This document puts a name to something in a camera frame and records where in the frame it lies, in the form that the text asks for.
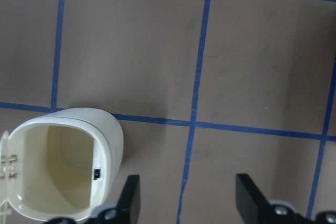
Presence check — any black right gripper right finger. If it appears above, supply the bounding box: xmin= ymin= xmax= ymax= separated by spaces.
xmin=235 ymin=173 xmax=335 ymax=223

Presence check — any white trash can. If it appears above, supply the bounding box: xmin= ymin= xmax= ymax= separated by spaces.
xmin=1 ymin=108 xmax=124 ymax=223

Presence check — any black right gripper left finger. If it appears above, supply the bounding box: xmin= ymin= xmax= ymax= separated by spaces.
xmin=48 ymin=174 xmax=141 ymax=224

